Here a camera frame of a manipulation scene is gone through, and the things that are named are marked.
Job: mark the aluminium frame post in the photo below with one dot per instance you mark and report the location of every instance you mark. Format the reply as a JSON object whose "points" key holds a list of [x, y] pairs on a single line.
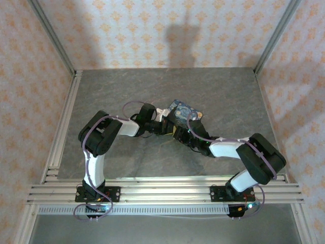
{"points": [[53, 38], [276, 38]]}

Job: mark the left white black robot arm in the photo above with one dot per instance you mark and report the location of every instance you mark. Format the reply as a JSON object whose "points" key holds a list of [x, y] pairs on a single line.
{"points": [[94, 170]]}

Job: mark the black mounting plate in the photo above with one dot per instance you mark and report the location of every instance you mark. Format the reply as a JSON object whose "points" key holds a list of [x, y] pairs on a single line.
{"points": [[115, 194], [215, 194]]}

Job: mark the aluminium frame leg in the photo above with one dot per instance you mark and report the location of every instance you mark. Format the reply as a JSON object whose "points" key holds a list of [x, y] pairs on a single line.
{"points": [[26, 223], [303, 223]]}

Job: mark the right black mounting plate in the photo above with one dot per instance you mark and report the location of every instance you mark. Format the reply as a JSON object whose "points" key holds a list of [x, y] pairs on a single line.
{"points": [[215, 194]]}

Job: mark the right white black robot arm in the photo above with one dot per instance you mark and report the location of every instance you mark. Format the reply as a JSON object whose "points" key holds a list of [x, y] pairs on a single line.
{"points": [[228, 147]]}

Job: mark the aluminium cross rail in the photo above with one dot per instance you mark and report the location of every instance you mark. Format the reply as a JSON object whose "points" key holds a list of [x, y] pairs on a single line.
{"points": [[165, 190]]}

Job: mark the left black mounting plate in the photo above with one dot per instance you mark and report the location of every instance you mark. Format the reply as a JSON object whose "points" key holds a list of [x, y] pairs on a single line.
{"points": [[115, 194]]}

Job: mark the aluminium side rail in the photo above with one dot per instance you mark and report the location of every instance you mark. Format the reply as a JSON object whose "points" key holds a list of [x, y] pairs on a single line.
{"points": [[69, 109]]}

